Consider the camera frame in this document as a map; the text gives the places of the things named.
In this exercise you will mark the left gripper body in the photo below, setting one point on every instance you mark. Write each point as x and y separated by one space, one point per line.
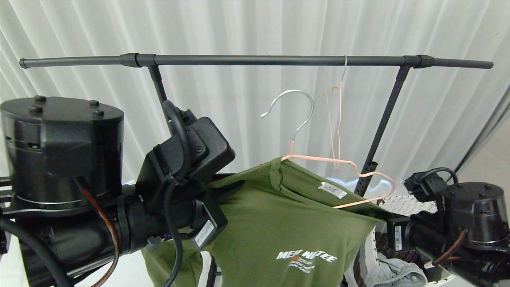
79 243

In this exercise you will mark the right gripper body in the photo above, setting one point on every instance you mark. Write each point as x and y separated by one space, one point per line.
426 235

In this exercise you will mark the green printed T-shirt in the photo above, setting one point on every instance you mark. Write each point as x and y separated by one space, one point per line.
279 223

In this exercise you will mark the pink clothes hanger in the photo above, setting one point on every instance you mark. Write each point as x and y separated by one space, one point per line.
292 149
339 119

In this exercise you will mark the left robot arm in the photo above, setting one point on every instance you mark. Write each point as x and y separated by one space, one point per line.
59 159

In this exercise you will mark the white laundry basket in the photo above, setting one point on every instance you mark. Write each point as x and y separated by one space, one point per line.
410 205

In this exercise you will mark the black clothes rack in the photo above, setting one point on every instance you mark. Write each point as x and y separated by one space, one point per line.
279 60

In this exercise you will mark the pale grey shorts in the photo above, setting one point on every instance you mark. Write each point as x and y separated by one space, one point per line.
394 275

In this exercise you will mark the white curtain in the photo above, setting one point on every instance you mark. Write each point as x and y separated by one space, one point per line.
239 24

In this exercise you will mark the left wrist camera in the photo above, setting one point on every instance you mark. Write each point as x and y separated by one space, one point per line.
199 151

